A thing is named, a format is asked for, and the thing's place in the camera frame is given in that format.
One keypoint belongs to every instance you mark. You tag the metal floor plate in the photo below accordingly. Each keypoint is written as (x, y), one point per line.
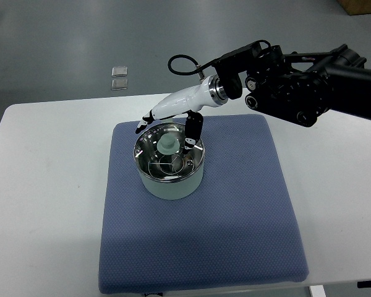
(119, 84)
(119, 71)

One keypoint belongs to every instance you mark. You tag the upper metal floor plate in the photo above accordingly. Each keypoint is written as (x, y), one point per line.
(119, 71)

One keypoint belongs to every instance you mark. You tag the brown cardboard box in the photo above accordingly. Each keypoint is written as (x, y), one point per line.
(356, 7)

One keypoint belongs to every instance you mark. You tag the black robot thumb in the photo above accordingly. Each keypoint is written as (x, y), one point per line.
(193, 131)

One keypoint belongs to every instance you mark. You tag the white table leg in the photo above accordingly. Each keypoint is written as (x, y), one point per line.
(317, 291)

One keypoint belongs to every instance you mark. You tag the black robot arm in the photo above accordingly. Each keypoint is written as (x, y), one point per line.
(295, 87)

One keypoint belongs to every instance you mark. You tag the glass lid with green knob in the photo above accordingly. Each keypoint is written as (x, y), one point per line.
(160, 154)

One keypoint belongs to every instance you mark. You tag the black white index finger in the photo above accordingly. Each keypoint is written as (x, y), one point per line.
(144, 122)

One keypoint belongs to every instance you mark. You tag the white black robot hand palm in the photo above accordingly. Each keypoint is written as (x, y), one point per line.
(208, 93)

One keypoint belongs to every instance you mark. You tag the sage green pot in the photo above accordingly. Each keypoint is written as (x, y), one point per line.
(177, 190)

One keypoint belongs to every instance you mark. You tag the lower metal floor plate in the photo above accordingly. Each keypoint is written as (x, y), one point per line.
(119, 84)

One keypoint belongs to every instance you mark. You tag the blue padded mat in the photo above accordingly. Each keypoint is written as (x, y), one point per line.
(237, 228)

